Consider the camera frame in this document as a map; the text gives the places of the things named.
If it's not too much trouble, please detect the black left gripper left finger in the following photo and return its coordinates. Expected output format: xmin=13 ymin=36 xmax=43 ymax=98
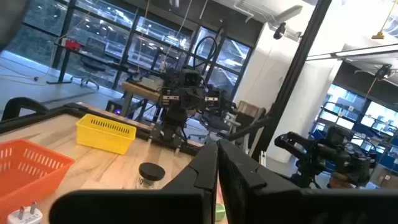
xmin=49 ymin=139 xmax=218 ymax=224

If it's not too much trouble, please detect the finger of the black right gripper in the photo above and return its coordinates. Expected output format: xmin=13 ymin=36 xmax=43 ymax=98
xmin=160 ymin=88 xmax=180 ymax=108
xmin=205 ymin=90 xmax=222 ymax=109

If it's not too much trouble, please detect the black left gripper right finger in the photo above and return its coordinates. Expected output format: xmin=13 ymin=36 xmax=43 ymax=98
xmin=217 ymin=138 xmax=398 ymax=224

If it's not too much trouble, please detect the glass jar black lid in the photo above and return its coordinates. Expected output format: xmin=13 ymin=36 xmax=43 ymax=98
xmin=136 ymin=162 xmax=166 ymax=190

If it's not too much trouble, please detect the green white wall charger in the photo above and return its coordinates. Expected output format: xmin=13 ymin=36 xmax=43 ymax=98
xmin=215 ymin=203 xmax=226 ymax=222

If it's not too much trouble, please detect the black office chair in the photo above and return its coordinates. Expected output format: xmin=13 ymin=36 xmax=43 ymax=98
xmin=79 ymin=37 xmax=105 ymax=91

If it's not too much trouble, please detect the wooden desk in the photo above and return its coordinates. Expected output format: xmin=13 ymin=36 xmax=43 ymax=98
xmin=120 ymin=79 xmax=164 ymax=118

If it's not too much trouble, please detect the brown cardboard box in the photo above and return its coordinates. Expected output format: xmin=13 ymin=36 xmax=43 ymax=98
xmin=235 ymin=100 xmax=267 ymax=131

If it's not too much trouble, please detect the black computer tower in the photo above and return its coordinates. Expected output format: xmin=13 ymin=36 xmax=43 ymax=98
xmin=104 ymin=98 xmax=124 ymax=116

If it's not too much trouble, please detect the yellow plastic basket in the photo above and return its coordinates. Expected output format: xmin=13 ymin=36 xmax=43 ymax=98
xmin=76 ymin=113 xmax=137 ymax=156

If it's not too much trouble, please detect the black desk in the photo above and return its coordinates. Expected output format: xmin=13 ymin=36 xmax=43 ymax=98
xmin=46 ymin=39 xmax=134 ymax=85

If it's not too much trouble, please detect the red box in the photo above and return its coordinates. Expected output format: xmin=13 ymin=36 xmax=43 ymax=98
xmin=64 ymin=39 xmax=81 ymax=52

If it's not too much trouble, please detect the orange plastic basket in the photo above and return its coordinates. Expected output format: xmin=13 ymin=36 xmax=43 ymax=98
xmin=0 ymin=139 xmax=75 ymax=215

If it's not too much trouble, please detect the yellow hanging power drop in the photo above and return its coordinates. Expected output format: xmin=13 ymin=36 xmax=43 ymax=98
xmin=371 ymin=0 xmax=393 ymax=40

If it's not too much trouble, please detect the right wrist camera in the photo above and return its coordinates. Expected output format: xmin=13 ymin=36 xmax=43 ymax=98
xmin=181 ymin=68 xmax=202 ymax=88

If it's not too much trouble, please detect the black vertical frame post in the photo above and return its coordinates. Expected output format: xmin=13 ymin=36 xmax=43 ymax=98
xmin=251 ymin=0 xmax=333 ymax=162

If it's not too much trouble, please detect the black ceiling camera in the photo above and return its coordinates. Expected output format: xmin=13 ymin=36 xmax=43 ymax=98
xmin=272 ymin=21 xmax=287 ymax=40
xmin=374 ymin=63 xmax=392 ymax=80

